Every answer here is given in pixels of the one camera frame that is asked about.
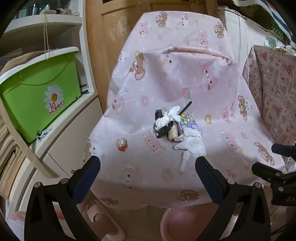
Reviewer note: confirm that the wooden door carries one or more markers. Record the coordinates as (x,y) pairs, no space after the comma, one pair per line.
(111,30)

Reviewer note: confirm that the red patterned cloth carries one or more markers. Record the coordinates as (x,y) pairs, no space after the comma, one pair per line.
(275,92)

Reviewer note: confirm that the green plastic storage box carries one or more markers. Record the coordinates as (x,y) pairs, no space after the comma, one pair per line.
(39,97)

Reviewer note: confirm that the pink bear print blanket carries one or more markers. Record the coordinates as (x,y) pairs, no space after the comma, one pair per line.
(175,76)

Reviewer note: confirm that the white cabinet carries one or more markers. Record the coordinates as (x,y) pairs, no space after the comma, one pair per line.
(240,32)

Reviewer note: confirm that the green lattice basket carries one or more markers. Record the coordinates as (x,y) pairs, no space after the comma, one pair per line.
(272,25)

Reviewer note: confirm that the colourful checked packet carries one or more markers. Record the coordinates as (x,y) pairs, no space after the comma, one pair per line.
(188,121)

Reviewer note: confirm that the white shelf unit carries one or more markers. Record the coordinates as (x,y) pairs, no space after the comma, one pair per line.
(76,41)

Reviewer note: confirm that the bent wooden strip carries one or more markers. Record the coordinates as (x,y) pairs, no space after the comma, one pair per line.
(27,150)

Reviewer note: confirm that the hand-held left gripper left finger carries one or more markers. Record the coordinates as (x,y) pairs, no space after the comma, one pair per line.
(89,176)

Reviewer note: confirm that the small orange cup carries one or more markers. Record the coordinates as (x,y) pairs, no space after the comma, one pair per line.
(121,144)

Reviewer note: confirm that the green label sticker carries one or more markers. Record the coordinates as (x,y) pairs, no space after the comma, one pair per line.
(272,41)

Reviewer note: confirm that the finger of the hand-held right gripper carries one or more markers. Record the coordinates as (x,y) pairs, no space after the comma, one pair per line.
(266,171)
(283,150)

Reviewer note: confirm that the blue white striped cloth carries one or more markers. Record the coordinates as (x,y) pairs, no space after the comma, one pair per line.
(275,9)

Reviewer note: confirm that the large white tissue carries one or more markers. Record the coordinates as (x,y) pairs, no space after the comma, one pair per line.
(193,143)

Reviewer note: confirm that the black stick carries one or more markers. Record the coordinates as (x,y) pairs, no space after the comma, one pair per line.
(186,107)

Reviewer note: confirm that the cream paper roll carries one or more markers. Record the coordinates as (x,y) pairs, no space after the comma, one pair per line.
(173,134)

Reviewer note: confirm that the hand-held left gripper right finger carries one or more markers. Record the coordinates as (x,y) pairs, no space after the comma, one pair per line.
(208,178)

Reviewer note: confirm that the pink slipper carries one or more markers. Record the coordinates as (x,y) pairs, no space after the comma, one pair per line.
(104,220)

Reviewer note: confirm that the small white tissue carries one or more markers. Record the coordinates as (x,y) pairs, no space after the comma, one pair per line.
(170,114)

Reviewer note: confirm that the pink plastic bin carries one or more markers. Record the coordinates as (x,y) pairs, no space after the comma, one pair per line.
(185,224)

